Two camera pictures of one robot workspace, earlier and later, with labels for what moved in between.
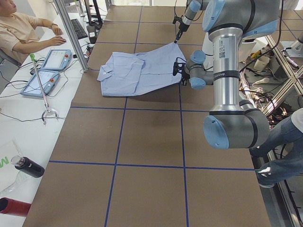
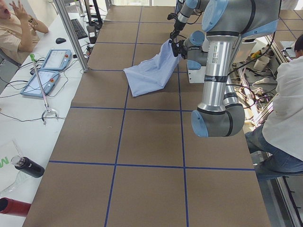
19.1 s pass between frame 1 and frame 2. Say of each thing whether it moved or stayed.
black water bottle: stayed
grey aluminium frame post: stayed
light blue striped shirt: moved
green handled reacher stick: stayed
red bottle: stayed
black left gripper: moved
